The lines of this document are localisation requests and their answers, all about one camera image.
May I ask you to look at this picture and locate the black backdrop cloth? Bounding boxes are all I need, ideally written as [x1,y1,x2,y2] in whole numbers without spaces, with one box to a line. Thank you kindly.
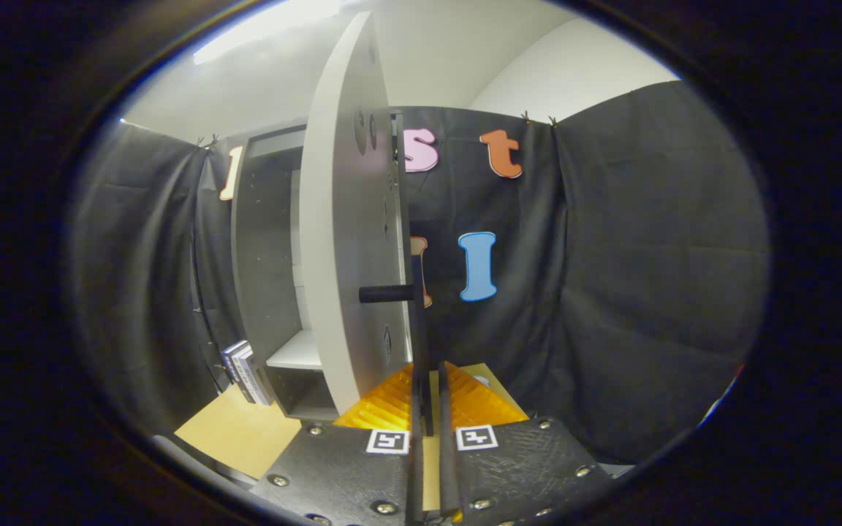
[67,79,769,468]

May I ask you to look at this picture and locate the black door handle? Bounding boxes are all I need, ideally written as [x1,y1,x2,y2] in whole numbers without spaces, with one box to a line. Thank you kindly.
[359,237,434,438]

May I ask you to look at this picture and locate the white cabinet door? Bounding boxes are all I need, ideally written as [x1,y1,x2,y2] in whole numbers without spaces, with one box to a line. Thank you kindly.
[299,11,413,416]

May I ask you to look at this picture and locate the grey cover book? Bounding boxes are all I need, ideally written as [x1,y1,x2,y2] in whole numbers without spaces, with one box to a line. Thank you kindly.
[238,349,276,406]

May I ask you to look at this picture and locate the dark blue book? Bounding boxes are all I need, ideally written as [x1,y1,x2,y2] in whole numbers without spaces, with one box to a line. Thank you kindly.
[220,340,246,384]

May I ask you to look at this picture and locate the white cabinet shelf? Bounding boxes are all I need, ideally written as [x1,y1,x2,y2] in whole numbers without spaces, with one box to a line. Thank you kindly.
[266,330,323,370]

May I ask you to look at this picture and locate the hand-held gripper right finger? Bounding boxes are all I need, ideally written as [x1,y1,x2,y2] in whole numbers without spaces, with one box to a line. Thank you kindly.
[436,360,612,526]

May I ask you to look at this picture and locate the grey cabinet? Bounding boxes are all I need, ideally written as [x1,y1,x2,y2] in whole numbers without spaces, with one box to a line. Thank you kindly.
[231,110,414,423]

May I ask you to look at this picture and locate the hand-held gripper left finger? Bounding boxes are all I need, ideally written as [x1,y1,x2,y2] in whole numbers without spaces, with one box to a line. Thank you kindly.
[249,363,425,526]

